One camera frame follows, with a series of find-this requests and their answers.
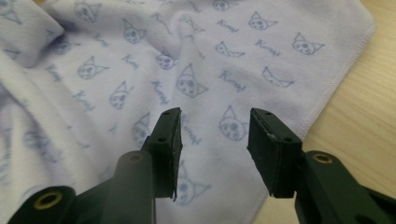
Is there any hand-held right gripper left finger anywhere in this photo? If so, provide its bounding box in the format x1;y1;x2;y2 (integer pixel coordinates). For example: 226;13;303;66
140;106;183;201

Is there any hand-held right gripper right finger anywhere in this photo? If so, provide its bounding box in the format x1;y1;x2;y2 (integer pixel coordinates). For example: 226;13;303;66
247;107;304;200

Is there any lavender printed cloth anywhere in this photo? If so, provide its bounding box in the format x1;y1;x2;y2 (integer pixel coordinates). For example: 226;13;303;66
0;0;377;224

